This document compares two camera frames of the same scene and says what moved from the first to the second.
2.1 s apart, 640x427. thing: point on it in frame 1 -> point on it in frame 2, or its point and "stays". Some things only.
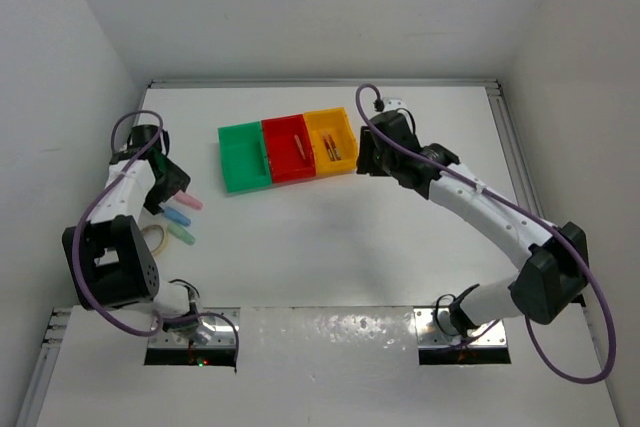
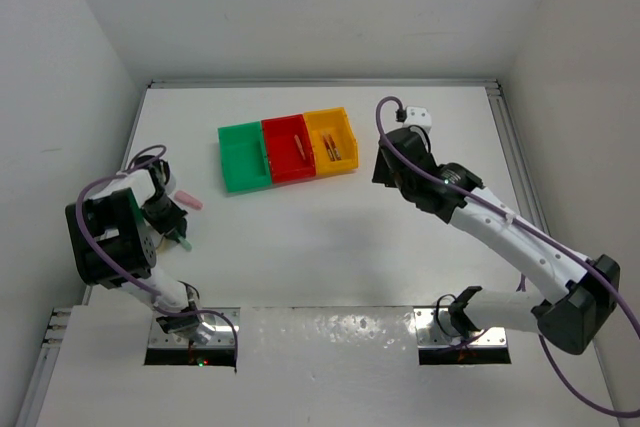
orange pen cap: (300, 147) stays
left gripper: (175, 182) -> (173, 226)
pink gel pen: (328, 146) stays
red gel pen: (334, 148) stays
